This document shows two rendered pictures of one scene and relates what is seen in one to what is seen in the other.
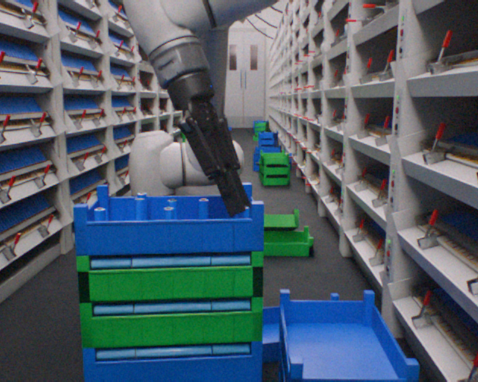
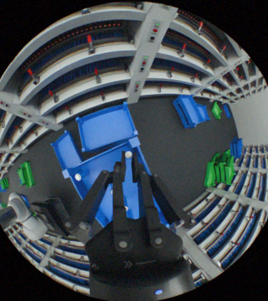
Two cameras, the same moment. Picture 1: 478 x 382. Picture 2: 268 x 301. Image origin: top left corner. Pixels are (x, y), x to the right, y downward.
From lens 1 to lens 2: 0.81 m
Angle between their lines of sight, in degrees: 87
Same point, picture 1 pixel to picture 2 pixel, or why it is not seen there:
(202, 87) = (186, 277)
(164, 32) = not seen: outside the picture
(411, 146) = (17, 98)
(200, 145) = (171, 198)
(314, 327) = (88, 139)
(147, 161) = (37, 232)
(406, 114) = (6, 95)
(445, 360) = (89, 105)
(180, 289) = not seen: hidden behind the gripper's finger
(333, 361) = (108, 129)
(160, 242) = not seen: hidden behind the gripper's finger
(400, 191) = (29, 109)
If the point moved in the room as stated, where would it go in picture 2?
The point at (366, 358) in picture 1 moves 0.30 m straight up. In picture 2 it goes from (104, 120) to (89, 86)
